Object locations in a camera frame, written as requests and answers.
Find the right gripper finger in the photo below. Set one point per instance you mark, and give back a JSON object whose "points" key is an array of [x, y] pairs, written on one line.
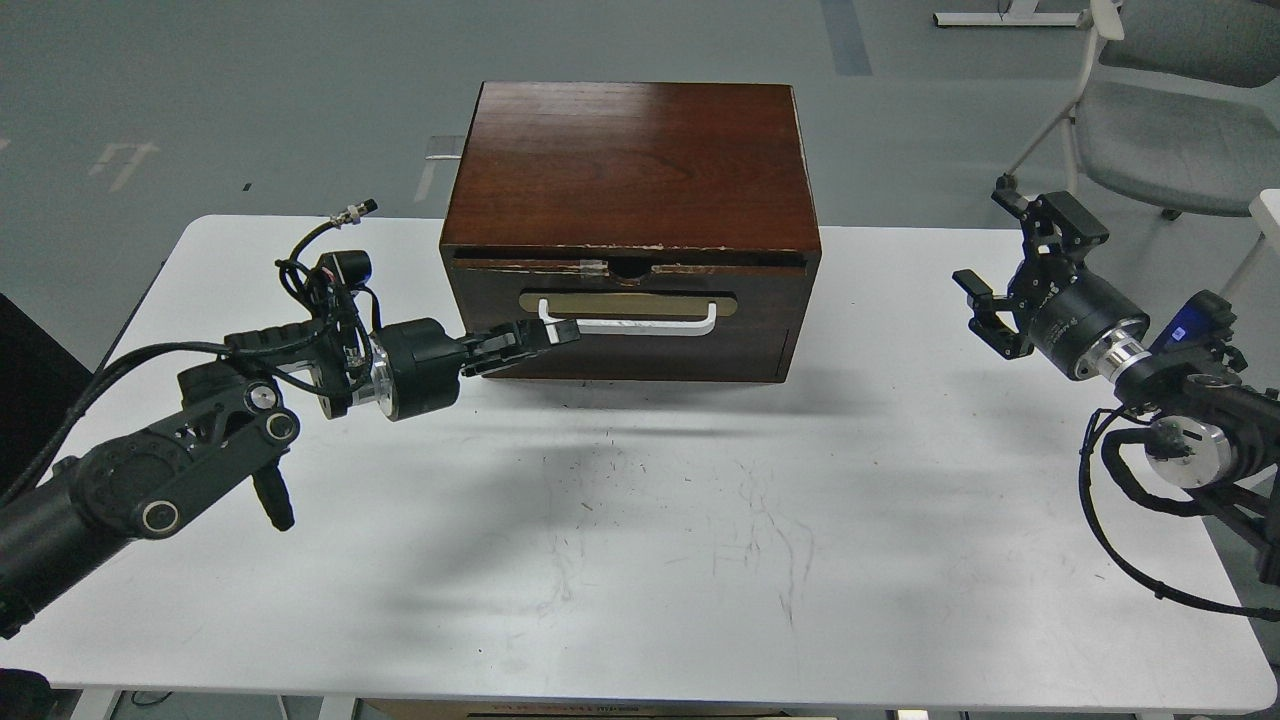
{"points": [[1055, 225], [985, 322]]}

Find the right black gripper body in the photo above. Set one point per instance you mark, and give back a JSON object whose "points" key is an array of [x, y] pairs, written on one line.
{"points": [[1065, 309]]}

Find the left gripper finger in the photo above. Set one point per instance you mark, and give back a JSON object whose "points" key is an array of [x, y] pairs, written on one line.
{"points": [[478, 360], [518, 341]]}

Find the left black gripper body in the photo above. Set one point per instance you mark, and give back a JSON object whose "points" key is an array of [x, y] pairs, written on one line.
{"points": [[418, 368]]}

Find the wooden drawer with white handle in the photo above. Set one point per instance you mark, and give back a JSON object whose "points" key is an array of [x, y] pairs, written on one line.
{"points": [[677, 322]]}

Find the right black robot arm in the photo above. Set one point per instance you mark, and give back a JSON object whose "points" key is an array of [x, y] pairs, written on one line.
{"points": [[1196, 432]]}

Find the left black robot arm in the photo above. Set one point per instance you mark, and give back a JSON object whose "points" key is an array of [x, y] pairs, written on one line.
{"points": [[65, 518]]}

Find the grey office chair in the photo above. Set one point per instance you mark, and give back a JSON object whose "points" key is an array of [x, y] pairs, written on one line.
{"points": [[1178, 151]]}

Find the dark wooden cabinet box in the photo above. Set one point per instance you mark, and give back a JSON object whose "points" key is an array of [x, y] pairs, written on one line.
{"points": [[634, 174]]}

